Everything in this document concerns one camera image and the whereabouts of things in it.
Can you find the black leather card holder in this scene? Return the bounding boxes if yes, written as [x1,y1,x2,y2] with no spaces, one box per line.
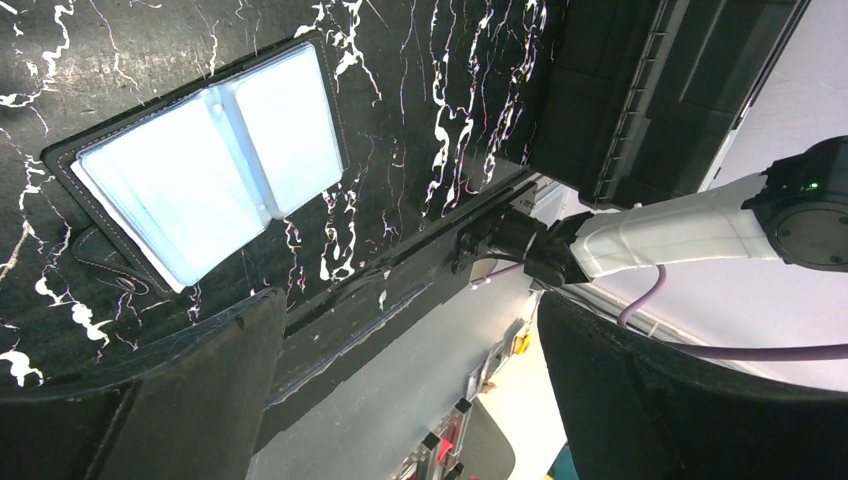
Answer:
[41,32,349,296]

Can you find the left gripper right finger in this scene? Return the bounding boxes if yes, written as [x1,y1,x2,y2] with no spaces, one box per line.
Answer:
[537,292,847,479]

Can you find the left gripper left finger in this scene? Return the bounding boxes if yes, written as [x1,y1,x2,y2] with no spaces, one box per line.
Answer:
[1,288,286,479]

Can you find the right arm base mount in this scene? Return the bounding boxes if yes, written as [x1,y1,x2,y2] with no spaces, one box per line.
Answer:
[451,206,548,274]

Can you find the black toolbox clear lids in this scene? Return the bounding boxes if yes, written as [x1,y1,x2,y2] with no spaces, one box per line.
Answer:
[529,0,808,209]

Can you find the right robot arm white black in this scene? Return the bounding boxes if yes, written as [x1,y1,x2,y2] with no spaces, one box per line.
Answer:
[524,136,847,287]

